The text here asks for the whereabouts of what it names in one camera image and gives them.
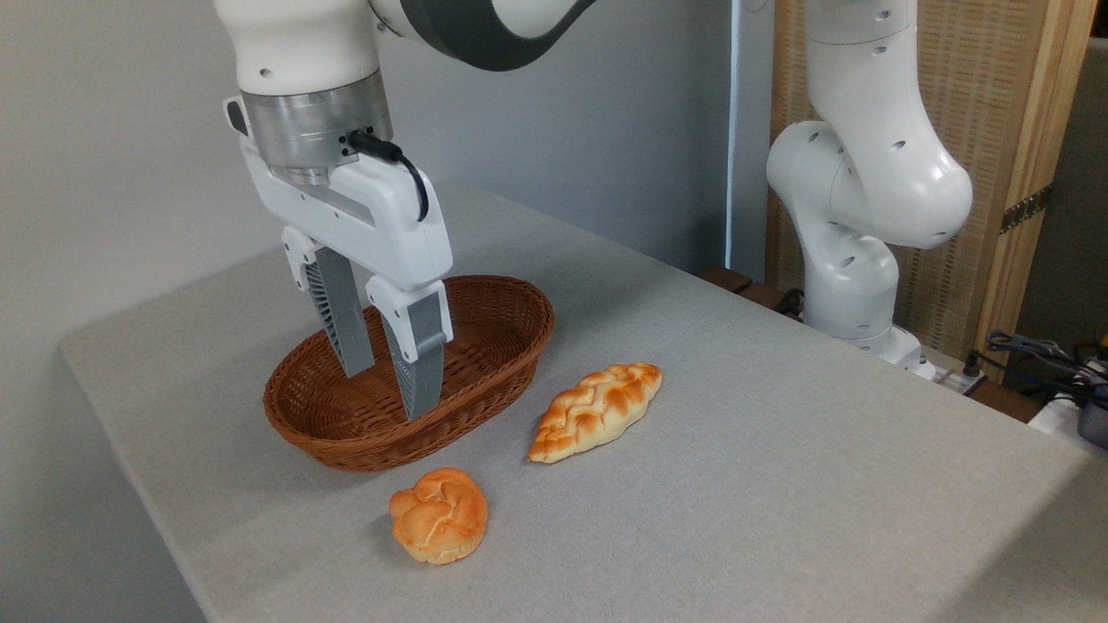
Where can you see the brown wicker oval basket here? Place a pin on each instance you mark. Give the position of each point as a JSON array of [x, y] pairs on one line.
[[485, 346]]

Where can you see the white power strip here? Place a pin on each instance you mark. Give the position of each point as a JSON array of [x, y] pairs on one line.
[[952, 379]]

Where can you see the long braided bread loaf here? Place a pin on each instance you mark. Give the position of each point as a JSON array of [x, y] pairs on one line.
[[595, 410]]

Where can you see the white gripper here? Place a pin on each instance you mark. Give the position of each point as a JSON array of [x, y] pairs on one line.
[[381, 225]]

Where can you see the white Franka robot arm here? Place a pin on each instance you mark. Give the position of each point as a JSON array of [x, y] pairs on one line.
[[866, 173]]

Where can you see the woven wood-framed screen panel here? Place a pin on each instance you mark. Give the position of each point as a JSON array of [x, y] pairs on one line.
[[987, 86]]

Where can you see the round knotted bread roll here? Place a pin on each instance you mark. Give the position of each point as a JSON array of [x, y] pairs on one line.
[[440, 517]]

